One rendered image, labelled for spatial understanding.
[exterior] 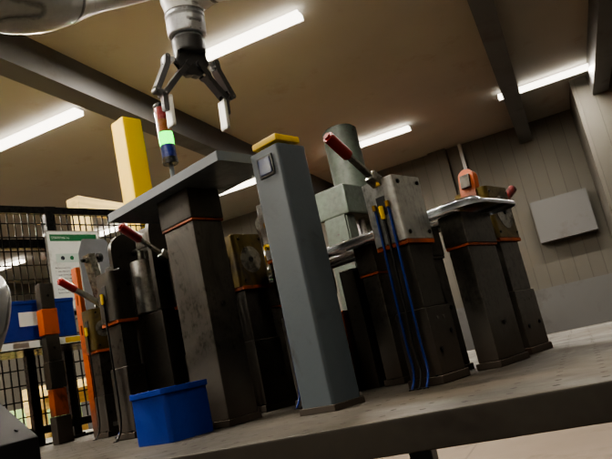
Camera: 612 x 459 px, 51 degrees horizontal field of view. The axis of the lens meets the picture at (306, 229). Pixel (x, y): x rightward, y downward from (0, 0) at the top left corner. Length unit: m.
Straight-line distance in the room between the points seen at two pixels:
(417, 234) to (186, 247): 0.44
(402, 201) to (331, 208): 5.36
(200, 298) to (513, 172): 9.67
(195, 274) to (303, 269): 0.27
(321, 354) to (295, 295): 0.10
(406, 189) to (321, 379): 0.36
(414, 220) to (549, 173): 9.56
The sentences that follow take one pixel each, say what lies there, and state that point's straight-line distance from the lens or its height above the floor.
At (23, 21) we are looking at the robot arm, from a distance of 1.07.
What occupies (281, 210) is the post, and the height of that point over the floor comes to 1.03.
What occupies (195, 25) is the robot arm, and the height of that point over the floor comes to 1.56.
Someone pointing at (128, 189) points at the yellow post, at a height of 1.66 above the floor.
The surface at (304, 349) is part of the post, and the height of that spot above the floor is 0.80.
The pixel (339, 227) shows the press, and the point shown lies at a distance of 6.41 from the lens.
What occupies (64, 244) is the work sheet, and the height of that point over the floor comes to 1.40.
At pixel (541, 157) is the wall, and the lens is 10.72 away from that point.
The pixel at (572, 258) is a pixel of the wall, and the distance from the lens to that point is 10.48.
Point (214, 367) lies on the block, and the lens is 1.19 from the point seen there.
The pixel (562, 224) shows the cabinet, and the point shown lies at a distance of 10.26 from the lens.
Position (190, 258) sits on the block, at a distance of 1.23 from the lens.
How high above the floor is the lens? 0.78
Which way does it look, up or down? 12 degrees up
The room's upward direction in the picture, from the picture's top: 12 degrees counter-clockwise
